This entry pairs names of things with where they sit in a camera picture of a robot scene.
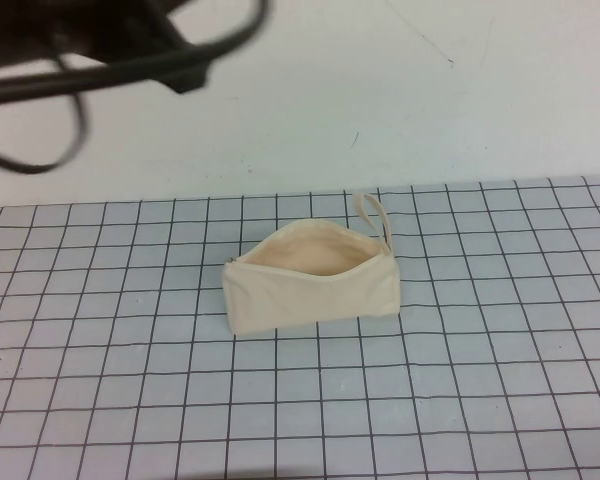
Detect thin black cable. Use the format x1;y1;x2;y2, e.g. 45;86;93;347
0;52;89;176

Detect thick black cable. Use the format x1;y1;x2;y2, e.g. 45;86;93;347
0;0;271;109

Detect blue grid tablecloth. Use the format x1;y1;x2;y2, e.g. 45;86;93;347
0;172;600;480

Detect cream fabric pencil case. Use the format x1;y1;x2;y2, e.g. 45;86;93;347
222;191;402;340

